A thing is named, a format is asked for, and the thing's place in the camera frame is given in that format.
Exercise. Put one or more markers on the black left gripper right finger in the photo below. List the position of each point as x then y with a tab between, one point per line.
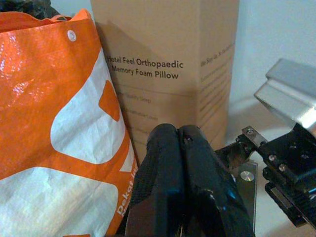
202	168

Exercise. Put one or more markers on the black plastic bag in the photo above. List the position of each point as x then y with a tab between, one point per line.
27	7

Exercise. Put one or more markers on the black metal mechanism with screws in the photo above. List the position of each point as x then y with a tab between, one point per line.
288	160

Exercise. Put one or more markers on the orange and white woven bag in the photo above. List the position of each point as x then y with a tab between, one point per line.
49	118

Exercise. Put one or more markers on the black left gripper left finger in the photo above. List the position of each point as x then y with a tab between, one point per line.
160	168

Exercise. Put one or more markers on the silver metal bracket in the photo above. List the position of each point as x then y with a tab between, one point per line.
291	93

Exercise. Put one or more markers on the brown cardboard pillow box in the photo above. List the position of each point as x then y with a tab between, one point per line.
172	49

